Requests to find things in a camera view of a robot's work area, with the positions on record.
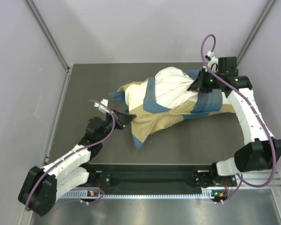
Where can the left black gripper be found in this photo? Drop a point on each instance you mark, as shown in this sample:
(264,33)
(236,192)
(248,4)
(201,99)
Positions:
(124,119)

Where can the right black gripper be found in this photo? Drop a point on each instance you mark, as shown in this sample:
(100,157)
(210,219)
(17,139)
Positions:
(201,85)

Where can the white pillow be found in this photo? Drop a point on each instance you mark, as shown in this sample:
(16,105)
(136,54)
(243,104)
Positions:
(166,90)

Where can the checkered blue beige white pillowcase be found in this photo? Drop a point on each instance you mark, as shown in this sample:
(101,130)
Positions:
(147,123)

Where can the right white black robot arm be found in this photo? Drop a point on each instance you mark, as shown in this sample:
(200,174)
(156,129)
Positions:
(261,150)

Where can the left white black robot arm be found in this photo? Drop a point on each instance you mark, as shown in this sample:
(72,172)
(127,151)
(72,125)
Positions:
(44,186)

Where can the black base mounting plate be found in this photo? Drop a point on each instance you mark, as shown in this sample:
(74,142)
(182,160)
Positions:
(195,175)

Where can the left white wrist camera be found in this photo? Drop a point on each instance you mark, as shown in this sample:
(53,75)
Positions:
(103,105)

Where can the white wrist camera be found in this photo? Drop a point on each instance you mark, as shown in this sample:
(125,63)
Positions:
(212,61)
(103,105)

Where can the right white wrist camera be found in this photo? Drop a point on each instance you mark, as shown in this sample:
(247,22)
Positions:
(212,61)

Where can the grey slotted cable duct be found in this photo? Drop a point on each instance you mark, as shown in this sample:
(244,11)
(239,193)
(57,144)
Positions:
(92,195)

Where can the right aluminium frame post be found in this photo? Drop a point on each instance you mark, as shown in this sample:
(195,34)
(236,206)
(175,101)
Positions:
(256,27)

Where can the aluminium frame post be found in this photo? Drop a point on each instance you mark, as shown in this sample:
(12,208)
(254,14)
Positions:
(256,27)
(45,30)

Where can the left aluminium frame post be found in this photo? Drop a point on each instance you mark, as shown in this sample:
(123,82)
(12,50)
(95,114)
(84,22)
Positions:
(45,30)

